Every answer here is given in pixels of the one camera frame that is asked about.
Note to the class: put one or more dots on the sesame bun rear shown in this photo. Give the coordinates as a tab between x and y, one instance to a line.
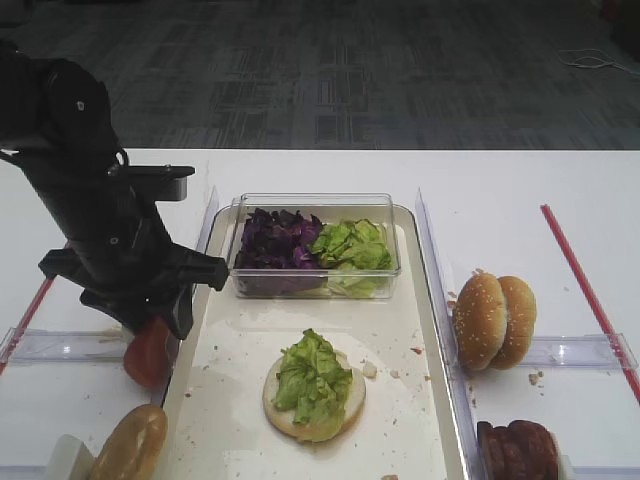
521	310

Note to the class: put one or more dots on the sesame bun front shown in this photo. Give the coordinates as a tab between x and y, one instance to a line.
479	321

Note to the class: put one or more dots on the bottom bun on tray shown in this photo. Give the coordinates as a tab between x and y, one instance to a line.
284	420

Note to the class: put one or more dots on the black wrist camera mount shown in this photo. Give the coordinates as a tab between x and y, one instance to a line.
167	183

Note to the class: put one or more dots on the left red strip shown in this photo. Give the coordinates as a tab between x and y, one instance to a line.
30	310

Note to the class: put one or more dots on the brown meat patties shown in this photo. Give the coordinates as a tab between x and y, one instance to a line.
521	450

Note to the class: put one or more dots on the upright red tomato slices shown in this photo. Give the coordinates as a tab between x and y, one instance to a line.
148	358

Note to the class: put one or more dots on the left sliced bread bun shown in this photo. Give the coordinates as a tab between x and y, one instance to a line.
133	448

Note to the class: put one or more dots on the clear lower left crossbar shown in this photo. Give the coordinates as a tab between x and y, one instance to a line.
22	472

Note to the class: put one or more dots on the clear crossbar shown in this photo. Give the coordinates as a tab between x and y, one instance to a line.
30	346
22	472
595	352

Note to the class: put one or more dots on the right red strip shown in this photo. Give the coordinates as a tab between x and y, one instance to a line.
590	295

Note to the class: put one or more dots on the white metal tray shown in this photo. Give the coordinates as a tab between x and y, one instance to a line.
218	426

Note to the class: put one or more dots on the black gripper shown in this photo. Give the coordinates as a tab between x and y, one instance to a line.
137	283

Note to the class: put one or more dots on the clear plastic salad container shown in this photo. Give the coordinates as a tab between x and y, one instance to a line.
329	208

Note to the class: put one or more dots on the white patty holder block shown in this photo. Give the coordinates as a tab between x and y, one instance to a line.
565	468

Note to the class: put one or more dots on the clear right long rail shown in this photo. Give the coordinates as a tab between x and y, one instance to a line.
468	455

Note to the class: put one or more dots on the clear right crossbar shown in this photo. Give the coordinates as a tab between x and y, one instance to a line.
595	352

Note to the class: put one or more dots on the green lettuce on bun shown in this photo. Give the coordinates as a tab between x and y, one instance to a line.
312	381

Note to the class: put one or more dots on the purple lettuce leaves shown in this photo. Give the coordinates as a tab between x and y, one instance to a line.
278	240

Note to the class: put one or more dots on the clear upper left crossbar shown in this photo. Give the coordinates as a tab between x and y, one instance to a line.
30	346

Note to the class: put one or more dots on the red strip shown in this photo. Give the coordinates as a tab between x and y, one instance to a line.
30	310
590	295

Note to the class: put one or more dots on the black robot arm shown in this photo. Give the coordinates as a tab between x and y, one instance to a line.
56	128

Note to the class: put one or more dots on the sesame bun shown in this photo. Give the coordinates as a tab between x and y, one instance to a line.
521	310
479	321

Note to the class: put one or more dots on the white bread holder block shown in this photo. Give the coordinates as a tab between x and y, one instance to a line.
70	460

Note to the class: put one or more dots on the green lettuce in container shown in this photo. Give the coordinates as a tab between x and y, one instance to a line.
353	246

